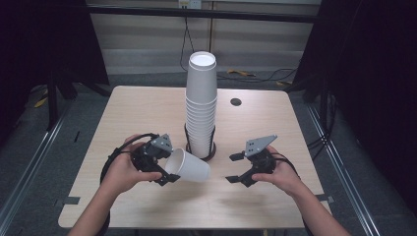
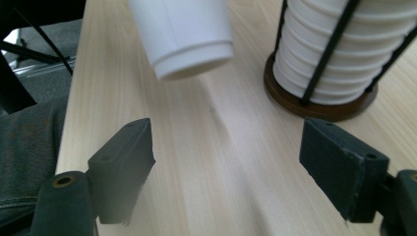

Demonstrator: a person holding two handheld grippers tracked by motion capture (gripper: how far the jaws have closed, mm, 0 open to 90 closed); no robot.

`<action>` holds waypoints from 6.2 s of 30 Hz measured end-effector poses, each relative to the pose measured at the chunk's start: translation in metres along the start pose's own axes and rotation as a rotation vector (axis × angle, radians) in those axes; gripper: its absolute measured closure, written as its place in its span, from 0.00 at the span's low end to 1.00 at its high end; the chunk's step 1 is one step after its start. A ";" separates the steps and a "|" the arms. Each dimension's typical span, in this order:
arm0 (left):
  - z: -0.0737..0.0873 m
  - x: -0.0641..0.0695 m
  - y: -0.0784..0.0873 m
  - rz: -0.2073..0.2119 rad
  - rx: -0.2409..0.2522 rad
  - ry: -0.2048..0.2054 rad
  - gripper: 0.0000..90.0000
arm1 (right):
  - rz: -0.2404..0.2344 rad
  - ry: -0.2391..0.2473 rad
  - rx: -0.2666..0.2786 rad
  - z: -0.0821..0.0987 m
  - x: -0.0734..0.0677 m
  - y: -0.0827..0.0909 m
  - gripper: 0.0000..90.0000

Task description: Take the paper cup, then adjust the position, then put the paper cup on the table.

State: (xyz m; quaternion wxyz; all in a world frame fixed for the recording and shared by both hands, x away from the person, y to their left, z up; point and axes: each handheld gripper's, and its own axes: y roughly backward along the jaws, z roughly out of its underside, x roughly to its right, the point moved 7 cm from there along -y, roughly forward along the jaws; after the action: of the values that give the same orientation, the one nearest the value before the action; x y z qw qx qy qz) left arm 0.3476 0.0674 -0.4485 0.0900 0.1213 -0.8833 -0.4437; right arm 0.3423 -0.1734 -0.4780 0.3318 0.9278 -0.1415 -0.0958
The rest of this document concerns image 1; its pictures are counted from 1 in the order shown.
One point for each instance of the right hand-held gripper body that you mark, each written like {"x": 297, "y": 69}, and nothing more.
{"x": 259, "y": 146}

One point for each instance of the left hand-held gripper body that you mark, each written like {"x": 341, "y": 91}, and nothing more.
{"x": 157, "y": 146}

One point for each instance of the single white paper cup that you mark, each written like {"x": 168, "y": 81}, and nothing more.
{"x": 190, "y": 167}

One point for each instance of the stack of white paper cups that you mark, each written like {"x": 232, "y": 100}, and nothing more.
{"x": 201, "y": 98}

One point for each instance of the person's right hand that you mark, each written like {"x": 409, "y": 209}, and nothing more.
{"x": 282, "y": 177}

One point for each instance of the person's left hand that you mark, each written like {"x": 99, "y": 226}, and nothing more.
{"x": 123, "y": 173}

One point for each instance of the black round table grommet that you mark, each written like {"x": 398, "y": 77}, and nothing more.
{"x": 235, "y": 102}

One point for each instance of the black tape strip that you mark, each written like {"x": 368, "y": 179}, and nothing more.
{"x": 325, "y": 198}
{"x": 71, "y": 200}

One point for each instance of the black metal stand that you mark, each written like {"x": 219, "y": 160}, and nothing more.
{"x": 52, "y": 105}

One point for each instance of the black curtain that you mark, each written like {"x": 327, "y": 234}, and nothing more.
{"x": 49, "y": 39}
{"x": 370, "y": 82}

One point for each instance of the black horizontal bar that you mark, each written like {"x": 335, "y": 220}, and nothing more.
{"x": 196, "y": 13}

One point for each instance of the metal floor rail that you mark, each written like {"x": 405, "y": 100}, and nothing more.
{"x": 29, "y": 164}
{"x": 344, "y": 183}

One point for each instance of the white wall socket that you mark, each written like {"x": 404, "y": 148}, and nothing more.
{"x": 189, "y": 4}

